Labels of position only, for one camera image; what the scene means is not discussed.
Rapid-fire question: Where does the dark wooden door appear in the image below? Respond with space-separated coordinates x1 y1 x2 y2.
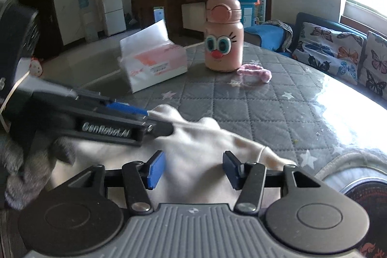
15 0 65 58

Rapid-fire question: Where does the person's left hand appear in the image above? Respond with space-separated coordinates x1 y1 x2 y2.
0 125 77 211

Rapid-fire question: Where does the white water dispenser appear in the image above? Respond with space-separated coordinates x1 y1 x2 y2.
78 0 99 43

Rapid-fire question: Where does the blue blanket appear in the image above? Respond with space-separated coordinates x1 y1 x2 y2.
244 25 291 52

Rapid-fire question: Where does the pink hair scrunchie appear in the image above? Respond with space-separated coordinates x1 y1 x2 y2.
236 63 272 84

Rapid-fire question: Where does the cream sweater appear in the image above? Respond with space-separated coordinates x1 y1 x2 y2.
45 104 299 208

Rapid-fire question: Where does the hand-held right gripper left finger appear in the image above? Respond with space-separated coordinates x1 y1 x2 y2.
67 150 166 214

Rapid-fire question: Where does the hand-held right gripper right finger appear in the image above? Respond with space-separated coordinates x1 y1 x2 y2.
223 151 323 215

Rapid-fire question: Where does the white refrigerator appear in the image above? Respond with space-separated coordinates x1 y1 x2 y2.
99 0 127 37

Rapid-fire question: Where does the round black table hotplate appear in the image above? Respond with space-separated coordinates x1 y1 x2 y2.
314 148 387 258

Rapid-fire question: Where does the pink cartoon face bottle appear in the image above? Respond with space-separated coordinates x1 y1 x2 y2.
204 0 245 73

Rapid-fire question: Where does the white tissue pack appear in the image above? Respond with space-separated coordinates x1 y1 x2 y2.
117 19 188 94

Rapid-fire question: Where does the grey quilted table cover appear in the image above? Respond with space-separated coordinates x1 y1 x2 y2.
74 40 387 186

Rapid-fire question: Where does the dark blue sofa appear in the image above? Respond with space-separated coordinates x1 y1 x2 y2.
244 12 387 111

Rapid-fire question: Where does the grey plaid cloth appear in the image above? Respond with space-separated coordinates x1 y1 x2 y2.
262 19 293 36

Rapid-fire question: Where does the small red white plush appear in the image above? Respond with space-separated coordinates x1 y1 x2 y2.
29 58 43 78

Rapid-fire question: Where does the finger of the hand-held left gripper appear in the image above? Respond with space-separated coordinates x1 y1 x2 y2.
141 120 175 138
74 91 149 119

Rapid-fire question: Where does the blue toy rack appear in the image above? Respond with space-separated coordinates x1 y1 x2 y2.
241 0 262 26

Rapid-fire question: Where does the butterfly print cushion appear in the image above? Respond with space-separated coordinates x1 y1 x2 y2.
357 31 387 96
291 22 365 85

